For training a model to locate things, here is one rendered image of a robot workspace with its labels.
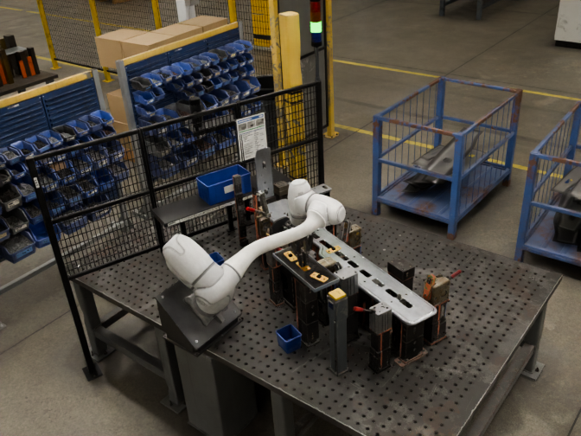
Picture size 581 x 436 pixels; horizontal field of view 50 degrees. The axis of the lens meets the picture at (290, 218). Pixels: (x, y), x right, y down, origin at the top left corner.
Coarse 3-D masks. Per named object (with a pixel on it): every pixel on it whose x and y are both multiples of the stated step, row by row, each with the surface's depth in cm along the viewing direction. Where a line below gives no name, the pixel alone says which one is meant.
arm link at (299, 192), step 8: (296, 184) 273; (304, 184) 273; (288, 192) 277; (296, 192) 273; (304, 192) 273; (312, 192) 274; (288, 200) 278; (296, 200) 273; (304, 200) 272; (296, 208) 276; (304, 208) 272
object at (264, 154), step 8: (256, 152) 374; (264, 152) 377; (256, 160) 376; (264, 160) 379; (256, 168) 379; (256, 176) 381; (264, 176) 384; (272, 176) 388; (264, 184) 387; (272, 184) 391; (272, 192) 393
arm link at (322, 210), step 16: (320, 208) 264; (336, 208) 263; (304, 224) 263; (320, 224) 265; (256, 240) 264; (272, 240) 262; (288, 240) 262; (240, 256) 258; (256, 256) 262; (240, 272) 255
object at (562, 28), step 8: (560, 0) 946; (568, 0) 939; (576, 0) 931; (560, 8) 950; (568, 8) 943; (576, 8) 936; (560, 16) 956; (568, 16) 948; (576, 16) 941; (560, 24) 960; (568, 24) 953; (576, 24) 946; (560, 32) 965; (568, 32) 958; (576, 32) 950; (560, 40) 970; (568, 40) 962; (576, 40) 955; (576, 48) 961
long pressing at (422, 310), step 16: (272, 208) 380; (288, 208) 379; (320, 240) 346; (336, 240) 345; (320, 256) 333; (336, 256) 332; (352, 256) 331; (368, 272) 317; (384, 272) 317; (368, 288) 306; (384, 288) 305; (400, 288) 305; (400, 304) 294; (416, 304) 294; (400, 320) 286; (416, 320) 284
